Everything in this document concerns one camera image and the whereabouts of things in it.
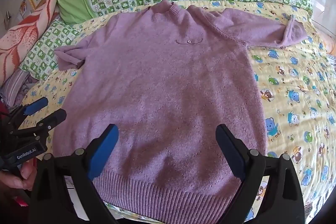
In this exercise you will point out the person's left hand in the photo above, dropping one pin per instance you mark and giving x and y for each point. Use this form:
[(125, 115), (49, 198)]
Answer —
[(26, 172)]

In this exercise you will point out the purple knitted sweater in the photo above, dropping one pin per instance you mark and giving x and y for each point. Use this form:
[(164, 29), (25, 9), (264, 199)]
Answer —
[(162, 82)]

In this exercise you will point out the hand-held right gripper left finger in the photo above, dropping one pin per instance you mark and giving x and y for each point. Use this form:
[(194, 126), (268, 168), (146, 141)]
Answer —
[(105, 150)]

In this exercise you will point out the yellow bear print bed sheet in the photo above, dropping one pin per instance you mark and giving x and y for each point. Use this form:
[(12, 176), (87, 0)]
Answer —
[(288, 82)]

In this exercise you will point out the green checked pillow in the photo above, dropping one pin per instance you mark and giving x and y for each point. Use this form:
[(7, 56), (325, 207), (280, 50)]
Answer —
[(47, 48)]

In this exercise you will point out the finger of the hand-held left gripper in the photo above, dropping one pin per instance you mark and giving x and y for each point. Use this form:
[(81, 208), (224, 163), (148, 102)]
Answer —
[(36, 106), (52, 119)]

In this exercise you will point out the grey striped cloth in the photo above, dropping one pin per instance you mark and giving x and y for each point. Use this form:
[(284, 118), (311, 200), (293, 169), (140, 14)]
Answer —
[(15, 85)]

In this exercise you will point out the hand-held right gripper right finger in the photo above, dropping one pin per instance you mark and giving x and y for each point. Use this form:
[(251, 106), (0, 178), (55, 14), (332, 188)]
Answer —
[(231, 153)]

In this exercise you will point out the orange floral blanket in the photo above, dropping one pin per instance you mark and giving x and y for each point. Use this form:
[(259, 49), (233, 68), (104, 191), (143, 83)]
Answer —
[(21, 37)]

